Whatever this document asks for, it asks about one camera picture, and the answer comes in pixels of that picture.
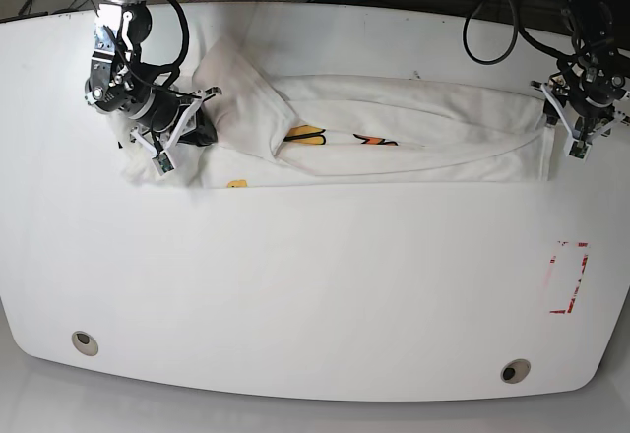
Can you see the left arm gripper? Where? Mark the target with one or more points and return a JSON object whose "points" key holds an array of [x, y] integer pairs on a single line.
{"points": [[586, 107]]}

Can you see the left table cable grommet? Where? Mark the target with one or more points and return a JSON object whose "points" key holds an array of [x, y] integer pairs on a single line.
{"points": [[85, 343]]}

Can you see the right table cable grommet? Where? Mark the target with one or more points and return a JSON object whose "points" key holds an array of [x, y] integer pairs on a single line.
{"points": [[515, 371]]}

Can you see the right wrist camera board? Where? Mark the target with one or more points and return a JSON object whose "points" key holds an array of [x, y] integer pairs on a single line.
{"points": [[164, 163]]}

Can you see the white printed t-shirt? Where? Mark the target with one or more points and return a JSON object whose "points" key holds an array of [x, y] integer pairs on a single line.
{"points": [[329, 129]]}

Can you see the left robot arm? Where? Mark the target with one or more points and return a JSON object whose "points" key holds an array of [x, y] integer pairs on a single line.
{"points": [[594, 50]]}

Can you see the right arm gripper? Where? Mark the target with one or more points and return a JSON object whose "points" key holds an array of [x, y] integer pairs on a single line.
{"points": [[162, 120]]}

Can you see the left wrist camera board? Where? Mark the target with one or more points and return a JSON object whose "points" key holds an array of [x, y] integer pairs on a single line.
{"points": [[577, 149]]}

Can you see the table cable grommet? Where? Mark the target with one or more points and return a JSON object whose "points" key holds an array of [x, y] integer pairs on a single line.
{"points": [[515, 371], [85, 343]]}

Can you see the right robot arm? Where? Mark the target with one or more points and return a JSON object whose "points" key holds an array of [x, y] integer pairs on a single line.
{"points": [[120, 28]]}

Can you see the red tape rectangle marking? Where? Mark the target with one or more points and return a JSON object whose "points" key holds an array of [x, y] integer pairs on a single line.
{"points": [[564, 275]]}

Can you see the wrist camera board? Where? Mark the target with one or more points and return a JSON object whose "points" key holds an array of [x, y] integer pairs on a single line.
{"points": [[164, 163], [577, 149]]}

